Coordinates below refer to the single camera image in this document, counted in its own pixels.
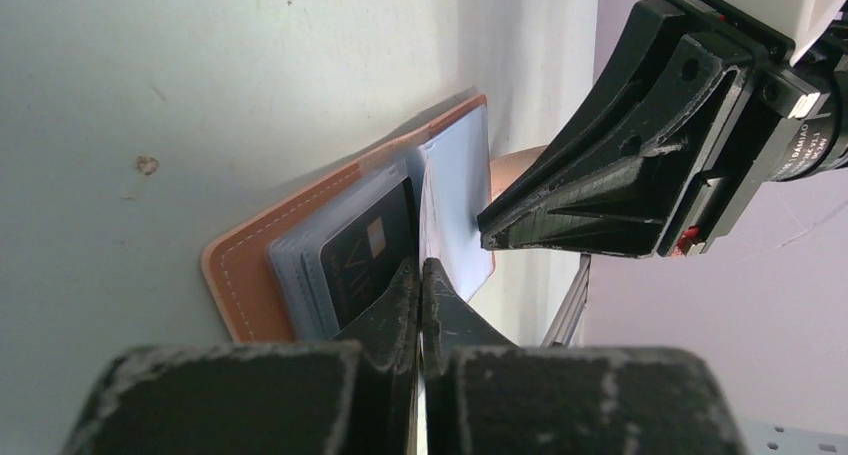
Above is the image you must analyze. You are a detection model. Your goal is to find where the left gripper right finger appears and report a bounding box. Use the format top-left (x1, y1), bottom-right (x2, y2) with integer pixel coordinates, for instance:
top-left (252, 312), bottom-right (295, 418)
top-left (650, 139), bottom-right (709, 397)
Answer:
top-left (421, 258), bottom-right (746, 454)

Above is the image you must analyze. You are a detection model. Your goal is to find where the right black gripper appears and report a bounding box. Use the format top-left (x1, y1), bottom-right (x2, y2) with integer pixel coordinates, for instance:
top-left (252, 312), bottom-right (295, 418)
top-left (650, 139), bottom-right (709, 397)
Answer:
top-left (478, 0), bottom-right (847, 258)

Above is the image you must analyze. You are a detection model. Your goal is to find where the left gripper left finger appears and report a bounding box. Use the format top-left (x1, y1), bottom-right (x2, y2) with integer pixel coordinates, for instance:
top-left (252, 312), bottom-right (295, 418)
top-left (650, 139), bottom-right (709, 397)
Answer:
top-left (62, 259), bottom-right (420, 454)

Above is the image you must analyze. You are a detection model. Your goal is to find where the black credit card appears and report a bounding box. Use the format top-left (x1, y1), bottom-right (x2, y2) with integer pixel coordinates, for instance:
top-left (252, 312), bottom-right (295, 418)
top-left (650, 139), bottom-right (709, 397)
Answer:
top-left (319, 177), bottom-right (416, 329)

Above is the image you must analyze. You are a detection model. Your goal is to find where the brown leather card holder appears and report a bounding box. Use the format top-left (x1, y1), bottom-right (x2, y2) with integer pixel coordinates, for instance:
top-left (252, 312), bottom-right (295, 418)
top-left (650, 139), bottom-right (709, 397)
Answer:
top-left (200, 92), bottom-right (551, 345)

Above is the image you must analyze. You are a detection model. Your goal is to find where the aluminium frame rail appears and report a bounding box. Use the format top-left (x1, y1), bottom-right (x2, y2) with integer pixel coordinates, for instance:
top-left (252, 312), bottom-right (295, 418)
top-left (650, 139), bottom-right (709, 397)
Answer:
top-left (541, 254), bottom-right (591, 347)

